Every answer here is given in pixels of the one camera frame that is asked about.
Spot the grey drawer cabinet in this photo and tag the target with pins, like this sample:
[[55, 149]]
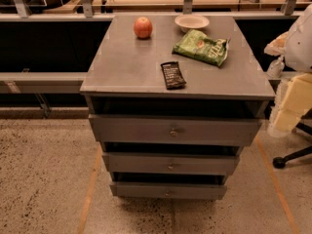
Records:
[[126, 79]]

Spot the middle grey drawer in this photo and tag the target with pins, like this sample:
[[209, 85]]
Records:
[[123, 162]]

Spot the clear sanitizer bottle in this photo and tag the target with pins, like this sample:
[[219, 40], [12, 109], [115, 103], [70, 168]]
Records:
[[276, 67]]

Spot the green chip bag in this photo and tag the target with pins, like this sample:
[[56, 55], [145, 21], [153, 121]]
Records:
[[197, 45]]

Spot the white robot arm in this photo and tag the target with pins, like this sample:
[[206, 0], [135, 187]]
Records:
[[294, 97]]

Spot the black office chair base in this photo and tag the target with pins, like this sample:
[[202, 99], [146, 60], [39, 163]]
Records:
[[291, 153]]

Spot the white bowl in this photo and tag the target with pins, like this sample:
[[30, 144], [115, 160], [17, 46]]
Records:
[[186, 22]]

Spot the black rxbar chocolate wrapper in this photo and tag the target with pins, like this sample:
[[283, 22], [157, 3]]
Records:
[[172, 75]]

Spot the red apple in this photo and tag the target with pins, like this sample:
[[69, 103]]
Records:
[[143, 27]]

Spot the grey drawer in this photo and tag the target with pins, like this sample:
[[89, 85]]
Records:
[[237, 132], [167, 190], [123, 162]]

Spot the bottom grey drawer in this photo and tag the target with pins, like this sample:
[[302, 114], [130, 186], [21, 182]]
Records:
[[167, 190]]

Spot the top grey drawer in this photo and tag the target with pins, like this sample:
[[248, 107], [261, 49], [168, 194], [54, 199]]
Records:
[[237, 132]]

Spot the metal shelf rail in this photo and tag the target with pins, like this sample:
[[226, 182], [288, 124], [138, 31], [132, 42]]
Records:
[[41, 82]]

